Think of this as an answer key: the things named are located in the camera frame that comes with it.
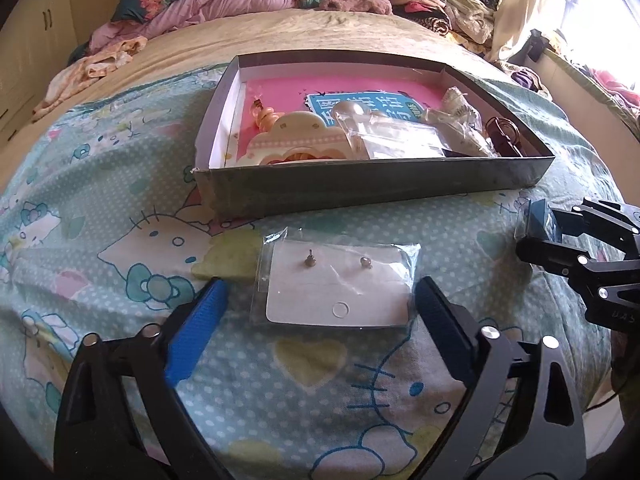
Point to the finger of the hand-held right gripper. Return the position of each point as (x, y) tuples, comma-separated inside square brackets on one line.
[(539, 216), (550, 257)]

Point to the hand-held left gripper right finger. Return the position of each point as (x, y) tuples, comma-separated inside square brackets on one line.
[(440, 325)]

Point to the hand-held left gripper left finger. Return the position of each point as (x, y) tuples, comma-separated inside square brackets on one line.
[(195, 335)]

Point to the bagged stud earring card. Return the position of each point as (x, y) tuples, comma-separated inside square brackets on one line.
[(310, 295)]

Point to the clear plastic bags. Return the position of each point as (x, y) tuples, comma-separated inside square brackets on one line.
[(460, 115)]

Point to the grey shallow cardboard box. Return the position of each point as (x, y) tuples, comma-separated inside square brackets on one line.
[(375, 185)]

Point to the bagged white jewelry card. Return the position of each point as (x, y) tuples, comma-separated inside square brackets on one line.
[(400, 142)]

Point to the clear bag with white paper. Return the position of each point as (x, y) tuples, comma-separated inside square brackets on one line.
[(352, 112)]

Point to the cream hair claw clip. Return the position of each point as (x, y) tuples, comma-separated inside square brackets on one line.
[(300, 130)]

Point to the purple cloth heap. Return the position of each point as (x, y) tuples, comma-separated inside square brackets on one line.
[(525, 80)]

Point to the cartoon cat printed blanket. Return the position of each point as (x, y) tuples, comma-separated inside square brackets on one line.
[(100, 200)]

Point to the cream curtain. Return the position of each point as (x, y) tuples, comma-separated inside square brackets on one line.
[(520, 10)]

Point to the pile of clothes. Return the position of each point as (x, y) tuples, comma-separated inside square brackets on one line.
[(440, 5)]

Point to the pink book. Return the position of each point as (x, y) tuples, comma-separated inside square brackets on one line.
[(280, 95)]

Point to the pink fuzzy garment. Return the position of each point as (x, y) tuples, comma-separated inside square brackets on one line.
[(355, 1)]

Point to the peach garment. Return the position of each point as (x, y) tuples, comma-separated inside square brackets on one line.
[(100, 60)]

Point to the beige bedspread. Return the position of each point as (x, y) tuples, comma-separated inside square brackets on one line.
[(300, 30)]

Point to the cream wardrobe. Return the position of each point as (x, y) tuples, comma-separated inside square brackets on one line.
[(25, 35)]

